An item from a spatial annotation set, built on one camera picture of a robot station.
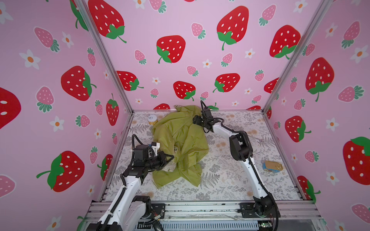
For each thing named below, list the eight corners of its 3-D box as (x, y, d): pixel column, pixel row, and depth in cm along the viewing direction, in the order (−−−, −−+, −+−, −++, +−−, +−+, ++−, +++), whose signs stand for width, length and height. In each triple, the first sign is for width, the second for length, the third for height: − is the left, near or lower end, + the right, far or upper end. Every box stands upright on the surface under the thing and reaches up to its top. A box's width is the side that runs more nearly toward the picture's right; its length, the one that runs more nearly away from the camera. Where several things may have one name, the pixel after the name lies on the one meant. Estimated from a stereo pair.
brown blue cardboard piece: (264, 173, 89) (267, 169, 85) (261, 163, 93) (264, 160, 89) (279, 173, 89) (284, 169, 85) (276, 163, 93) (280, 160, 89)
